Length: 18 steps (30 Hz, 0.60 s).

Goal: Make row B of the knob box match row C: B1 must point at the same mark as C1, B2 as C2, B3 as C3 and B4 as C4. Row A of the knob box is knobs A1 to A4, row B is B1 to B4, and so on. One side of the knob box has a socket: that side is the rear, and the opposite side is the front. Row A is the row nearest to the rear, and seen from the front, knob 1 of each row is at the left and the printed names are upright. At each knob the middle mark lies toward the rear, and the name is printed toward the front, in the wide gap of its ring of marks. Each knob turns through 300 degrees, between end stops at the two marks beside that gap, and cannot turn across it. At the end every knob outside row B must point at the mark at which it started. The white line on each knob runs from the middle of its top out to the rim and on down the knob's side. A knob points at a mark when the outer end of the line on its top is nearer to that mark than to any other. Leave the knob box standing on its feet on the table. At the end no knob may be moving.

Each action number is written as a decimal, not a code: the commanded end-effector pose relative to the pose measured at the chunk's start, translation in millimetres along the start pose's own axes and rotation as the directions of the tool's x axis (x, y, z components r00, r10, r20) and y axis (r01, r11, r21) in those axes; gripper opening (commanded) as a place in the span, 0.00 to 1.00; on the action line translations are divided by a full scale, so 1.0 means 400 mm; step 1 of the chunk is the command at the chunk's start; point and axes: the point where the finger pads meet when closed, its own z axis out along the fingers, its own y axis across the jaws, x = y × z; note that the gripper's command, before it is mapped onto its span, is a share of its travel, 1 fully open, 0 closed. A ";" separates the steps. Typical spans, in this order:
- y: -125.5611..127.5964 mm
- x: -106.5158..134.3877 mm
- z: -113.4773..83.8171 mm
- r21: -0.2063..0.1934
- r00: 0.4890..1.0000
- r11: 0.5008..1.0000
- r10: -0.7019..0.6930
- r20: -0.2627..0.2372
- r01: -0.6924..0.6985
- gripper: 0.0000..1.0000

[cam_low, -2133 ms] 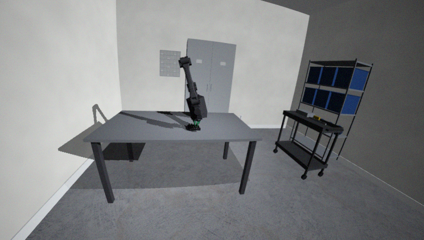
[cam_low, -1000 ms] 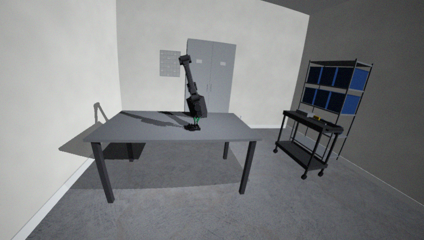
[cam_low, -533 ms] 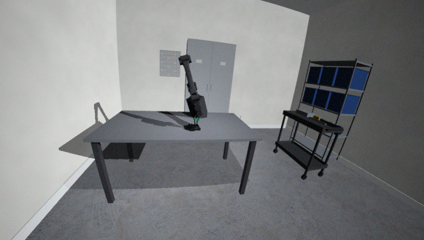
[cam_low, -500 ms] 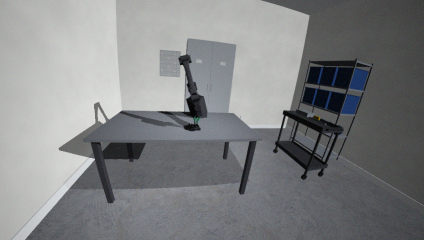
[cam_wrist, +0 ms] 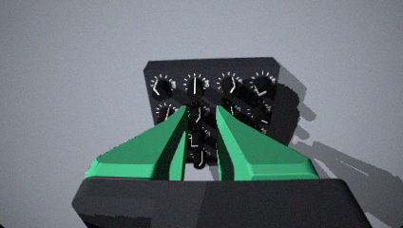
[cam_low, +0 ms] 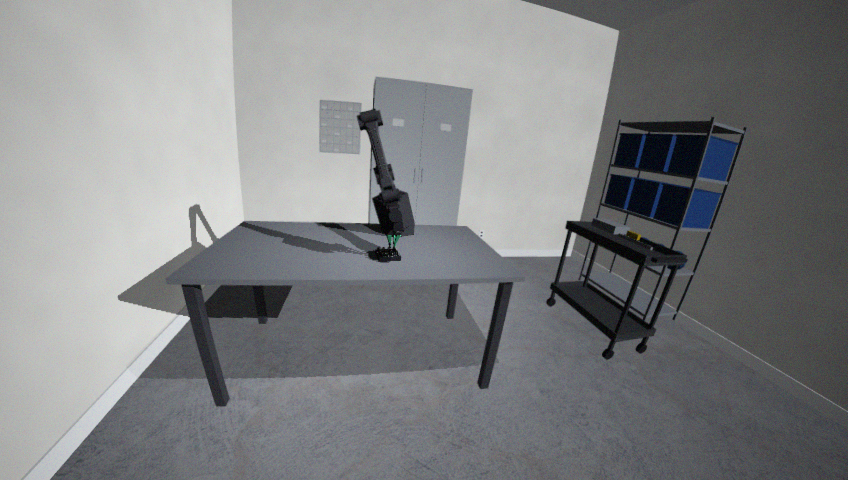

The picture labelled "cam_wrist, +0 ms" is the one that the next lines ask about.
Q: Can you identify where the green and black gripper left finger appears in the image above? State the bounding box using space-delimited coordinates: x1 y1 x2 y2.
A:
84 105 188 181

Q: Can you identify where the black knob box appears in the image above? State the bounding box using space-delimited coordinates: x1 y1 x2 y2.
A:
144 57 280 169

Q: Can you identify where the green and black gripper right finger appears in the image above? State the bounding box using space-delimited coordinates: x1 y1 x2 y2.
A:
216 105 320 181

